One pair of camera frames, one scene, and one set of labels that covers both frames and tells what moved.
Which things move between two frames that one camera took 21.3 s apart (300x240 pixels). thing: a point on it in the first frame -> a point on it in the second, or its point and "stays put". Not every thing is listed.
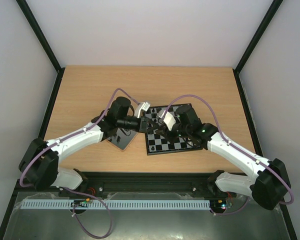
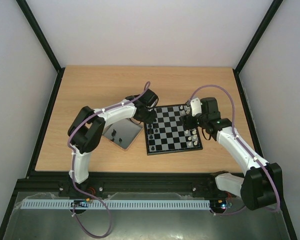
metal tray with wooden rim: x=123 y=138 stays put
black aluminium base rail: x=190 y=182 stays put
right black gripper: x=166 y=132 -> x=188 y=121
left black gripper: x=143 y=125 -> x=150 y=120
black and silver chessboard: x=158 y=141 stays put
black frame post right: x=275 y=6 stays put
